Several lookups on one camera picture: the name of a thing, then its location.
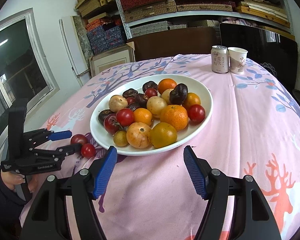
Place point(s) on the white paper cup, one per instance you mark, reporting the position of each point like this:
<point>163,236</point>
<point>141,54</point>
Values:
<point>238,57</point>

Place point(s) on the window with grey frame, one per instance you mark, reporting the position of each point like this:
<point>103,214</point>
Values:
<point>24,70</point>

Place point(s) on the yellow-green orange tomato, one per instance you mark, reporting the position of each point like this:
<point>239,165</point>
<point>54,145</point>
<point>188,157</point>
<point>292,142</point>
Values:
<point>163,134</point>

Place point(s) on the red cherry tomato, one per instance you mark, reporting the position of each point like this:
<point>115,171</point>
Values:
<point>150,92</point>
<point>125,117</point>
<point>130,100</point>
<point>196,113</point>

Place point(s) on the dark red plum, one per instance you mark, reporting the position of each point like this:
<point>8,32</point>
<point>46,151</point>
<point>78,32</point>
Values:
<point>111,124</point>

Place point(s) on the person's left hand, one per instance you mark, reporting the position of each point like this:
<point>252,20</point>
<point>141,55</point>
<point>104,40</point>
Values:
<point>11,179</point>

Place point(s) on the smooth orange tomato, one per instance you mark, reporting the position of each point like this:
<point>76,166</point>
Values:
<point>191,99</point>

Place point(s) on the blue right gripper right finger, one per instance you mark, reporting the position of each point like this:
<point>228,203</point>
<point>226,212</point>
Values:
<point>196,172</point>

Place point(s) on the pale yellow round fruit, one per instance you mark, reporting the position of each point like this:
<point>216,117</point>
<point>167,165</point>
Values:
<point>155,105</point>
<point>166,95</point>

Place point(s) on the metal storage shelf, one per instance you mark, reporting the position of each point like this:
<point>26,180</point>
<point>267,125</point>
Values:
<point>140,13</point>

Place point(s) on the framed picture leaning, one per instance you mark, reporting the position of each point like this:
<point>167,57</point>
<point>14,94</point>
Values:
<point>120,55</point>

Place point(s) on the pink drink can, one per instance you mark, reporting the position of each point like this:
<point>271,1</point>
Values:
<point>219,59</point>

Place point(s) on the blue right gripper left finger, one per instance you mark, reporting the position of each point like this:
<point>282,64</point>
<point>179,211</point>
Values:
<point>104,169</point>

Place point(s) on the white oval plate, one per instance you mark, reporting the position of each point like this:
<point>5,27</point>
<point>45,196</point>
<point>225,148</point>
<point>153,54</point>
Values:
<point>136,88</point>

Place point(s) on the large textured orange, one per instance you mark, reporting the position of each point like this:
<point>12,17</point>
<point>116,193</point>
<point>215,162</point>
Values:
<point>175,115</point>

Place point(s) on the orange-yellow passion fruit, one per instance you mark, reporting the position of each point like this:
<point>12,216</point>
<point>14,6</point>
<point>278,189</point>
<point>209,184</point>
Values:
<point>138,135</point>

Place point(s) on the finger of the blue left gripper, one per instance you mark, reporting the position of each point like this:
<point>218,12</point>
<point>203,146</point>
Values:
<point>69,149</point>
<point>54,136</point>

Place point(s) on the small yellow-green tomato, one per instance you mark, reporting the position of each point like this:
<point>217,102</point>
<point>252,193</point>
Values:
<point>120,139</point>

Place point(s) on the small pale yellow fruit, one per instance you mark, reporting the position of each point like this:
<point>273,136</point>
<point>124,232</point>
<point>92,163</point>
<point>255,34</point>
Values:
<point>117,103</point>

